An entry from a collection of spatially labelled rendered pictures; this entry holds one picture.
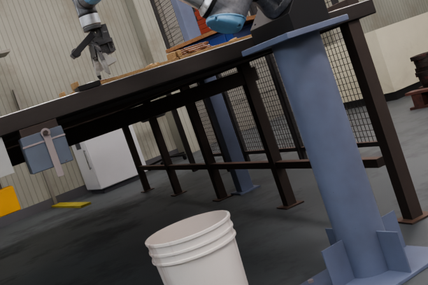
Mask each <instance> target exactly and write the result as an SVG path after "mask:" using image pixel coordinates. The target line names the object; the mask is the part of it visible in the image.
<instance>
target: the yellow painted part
mask: <svg viewBox="0 0 428 285"><path fill-rule="evenodd" d="M19 210H21V207H20V204H19V201H18V198H17V196H16V193H15V190H14V188H13V186H7V187H4V188H2V186H1V183H0V218H1V217H3V216H5V215H8V214H11V213H13V212H16V211H19Z"/></svg>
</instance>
